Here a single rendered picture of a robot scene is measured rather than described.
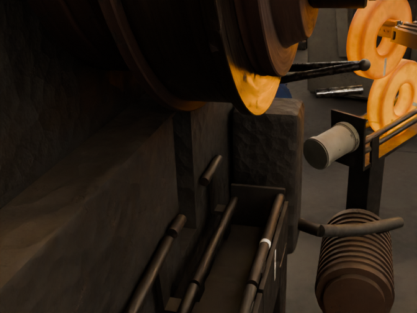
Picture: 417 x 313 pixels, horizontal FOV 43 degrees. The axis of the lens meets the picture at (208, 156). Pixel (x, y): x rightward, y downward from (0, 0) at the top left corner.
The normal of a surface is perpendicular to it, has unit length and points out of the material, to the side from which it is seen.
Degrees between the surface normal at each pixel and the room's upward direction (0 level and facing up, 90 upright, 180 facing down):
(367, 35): 92
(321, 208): 0
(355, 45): 92
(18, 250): 0
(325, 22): 90
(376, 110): 95
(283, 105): 0
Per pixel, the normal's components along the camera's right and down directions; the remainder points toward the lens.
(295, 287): -0.04, -0.91
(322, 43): -0.49, 0.37
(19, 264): 0.33, -0.81
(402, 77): 0.64, 0.29
